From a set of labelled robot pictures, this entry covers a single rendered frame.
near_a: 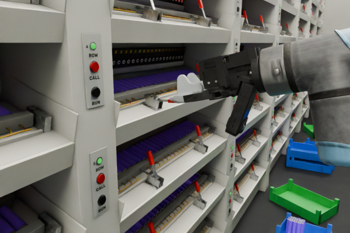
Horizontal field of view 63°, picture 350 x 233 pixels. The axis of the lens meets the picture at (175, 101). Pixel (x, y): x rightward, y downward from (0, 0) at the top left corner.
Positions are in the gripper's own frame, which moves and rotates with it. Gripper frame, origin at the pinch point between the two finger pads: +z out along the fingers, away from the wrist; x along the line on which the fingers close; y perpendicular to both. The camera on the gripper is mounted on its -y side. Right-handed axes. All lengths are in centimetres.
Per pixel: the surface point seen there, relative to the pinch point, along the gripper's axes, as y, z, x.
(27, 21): 16.2, 0.5, 31.3
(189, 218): -39.3, 17.0, -18.6
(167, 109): -2.0, 4.9, -2.6
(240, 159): -38, 16, -69
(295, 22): 28, -2, -185
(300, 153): -67, 8, -162
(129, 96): 3.3, 10.0, 4.2
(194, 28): 17.2, -0.1, -15.9
